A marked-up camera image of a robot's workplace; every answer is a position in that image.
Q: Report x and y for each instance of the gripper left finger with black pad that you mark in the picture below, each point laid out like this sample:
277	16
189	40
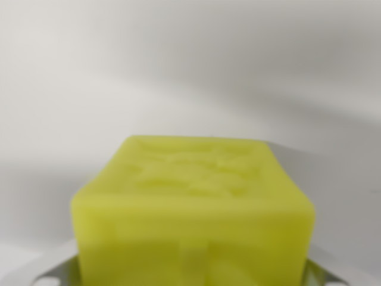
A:
62	274

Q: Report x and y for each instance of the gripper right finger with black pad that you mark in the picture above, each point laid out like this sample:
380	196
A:
321	275

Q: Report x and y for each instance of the yellow cube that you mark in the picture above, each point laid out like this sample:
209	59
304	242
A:
193	226

